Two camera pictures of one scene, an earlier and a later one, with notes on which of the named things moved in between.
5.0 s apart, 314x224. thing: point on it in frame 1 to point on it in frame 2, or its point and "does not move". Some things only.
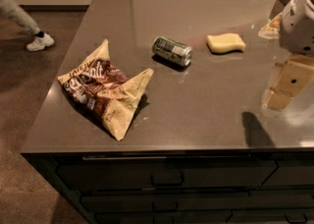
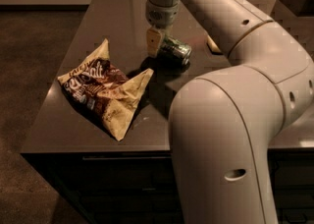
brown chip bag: [103, 90] does not move
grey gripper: [296, 28] to [161, 16]
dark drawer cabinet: [245, 186] does not move
